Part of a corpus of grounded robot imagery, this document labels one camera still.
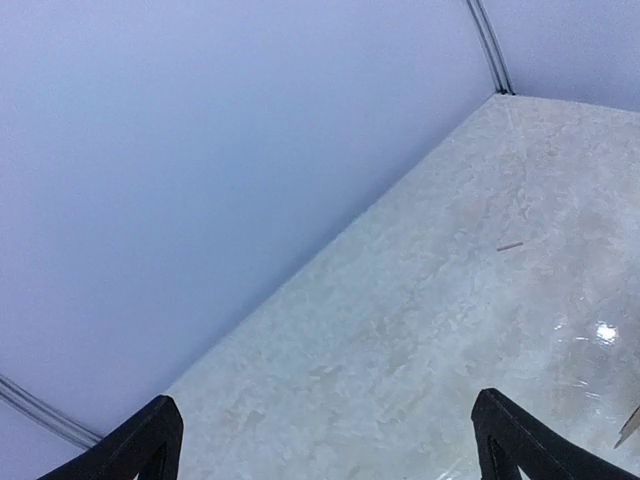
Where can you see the right aluminium frame post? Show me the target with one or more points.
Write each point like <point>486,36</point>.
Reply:
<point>490,45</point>

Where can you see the aluminium frame post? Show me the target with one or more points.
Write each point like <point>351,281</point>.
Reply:
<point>47,416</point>
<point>490,45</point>

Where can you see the thin stick near back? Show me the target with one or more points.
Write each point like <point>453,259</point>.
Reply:
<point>509,246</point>

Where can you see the brown cardboard box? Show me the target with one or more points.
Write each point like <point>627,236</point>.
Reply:
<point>629,427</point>

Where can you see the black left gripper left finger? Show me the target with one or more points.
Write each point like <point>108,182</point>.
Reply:
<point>145,446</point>

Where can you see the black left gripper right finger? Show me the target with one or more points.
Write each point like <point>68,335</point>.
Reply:
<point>513,444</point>

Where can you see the left aluminium frame post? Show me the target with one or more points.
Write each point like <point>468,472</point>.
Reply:
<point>47,416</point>

